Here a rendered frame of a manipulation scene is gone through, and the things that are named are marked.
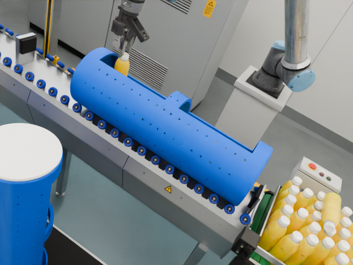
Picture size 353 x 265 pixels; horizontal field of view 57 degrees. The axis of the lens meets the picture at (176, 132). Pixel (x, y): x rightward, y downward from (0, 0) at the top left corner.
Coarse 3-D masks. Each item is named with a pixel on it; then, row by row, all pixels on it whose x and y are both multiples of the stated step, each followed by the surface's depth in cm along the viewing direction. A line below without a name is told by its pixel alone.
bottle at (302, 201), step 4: (300, 192) 143; (300, 196) 141; (304, 196) 140; (300, 200) 141; (304, 200) 140; (308, 200) 140; (296, 204) 142; (300, 204) 141; (304, 204) 141; (308, 204) 142; (296, 208) 143; (304, 208) 143
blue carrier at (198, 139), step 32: (96, 64) 137; (96, 96) 136; (128, 96) 132; (160, 96) 155; (128, 128) 136; (160, 128) 129; (192, 128) 127; (192, 160) 127; (224, 160) 123; (256, 160) 122; (224, 192) 127
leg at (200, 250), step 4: (200, 244) 157; (196, 248) 157; (200, 248) 156; (204, 248) 156; (196, 252) 159; (200, 252) 157; (204, 252) 156; (192, 256) 161; (196, 256) 160; (200, 256) 159; (188, 260) 165; (192, 260) 163; (196, 260) 161; (188, 264) 166; (192, 264) 164; (196, 264) 163
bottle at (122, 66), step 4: (116, 60) 147; (120, 60) 145; (124, 60) 144; (128, 60) 146; (116, 64) 146; (120, 64) 145; (124, 64) 145; (128, 64) 146; (116, 68) 147; (120, 68) 146; (124, 68) 146; (128, 68) 148; (120, 72) 147; (124, 72) 148
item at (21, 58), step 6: (18, 36) 158; (24, 36) 159; (30, 36) 162; (18, 42) 158; (24, 42) 158; (30, 42) 162; (36, 42) 165; (18, 48) 160; (24, 48) 160; (30, 48) 164; (18, 54) 162; (24, 54) 165; (30, 54) 169; (18, 60) 164; (24, 60) 167; (30, 60) 171
